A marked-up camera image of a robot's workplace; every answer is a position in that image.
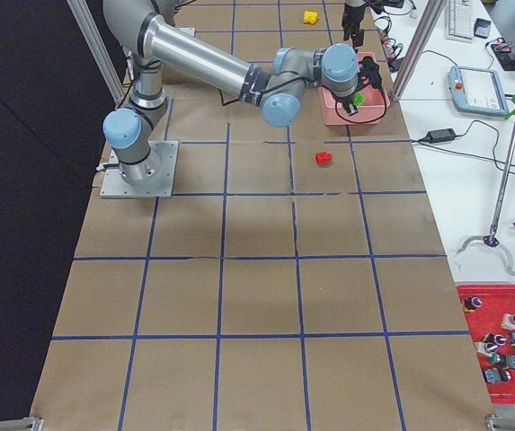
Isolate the green toy block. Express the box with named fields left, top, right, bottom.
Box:
left=353, top=92, right=366, bottom=106

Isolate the yellow toy block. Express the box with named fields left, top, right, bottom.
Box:
left=303, top=10, right=318, bottom=25

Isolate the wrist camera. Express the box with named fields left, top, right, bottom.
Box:
left=360, top=56, right=382, bottom=89

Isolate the pink plastic box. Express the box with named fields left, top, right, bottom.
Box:
left=318, top=43, right=390, bottom=126

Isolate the red toy block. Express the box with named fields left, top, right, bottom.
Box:
left=315, top=152, right=333, bottom=167

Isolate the aluminium frame post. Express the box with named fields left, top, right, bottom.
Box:
left=391, top=0, right=446, bottom=102

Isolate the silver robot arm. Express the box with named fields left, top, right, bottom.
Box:
left=102, top=1, right=360, bottom=197

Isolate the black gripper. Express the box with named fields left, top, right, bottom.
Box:
left=342, top=0, right=367, bottom=48
left=332, top=86, right=359, bottom=116

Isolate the black power adapter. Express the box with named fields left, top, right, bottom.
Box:
left=424, top=128, right=457, bottom=144

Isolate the green handled reacher grabber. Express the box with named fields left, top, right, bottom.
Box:
left=457, top=94, right=515, bottom=277

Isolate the teach pendant tablet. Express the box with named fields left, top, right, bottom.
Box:
left=448, top=66, right=509, bottom=117

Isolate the brown paper table cover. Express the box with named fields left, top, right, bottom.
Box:
left=28, top=0, right=497, bottom=431

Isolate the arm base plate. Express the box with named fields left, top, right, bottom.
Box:
left=100, top=140, right=179, bottom=198

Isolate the white keyboard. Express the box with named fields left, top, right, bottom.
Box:
left=445, top=0, right=474, bottom=43

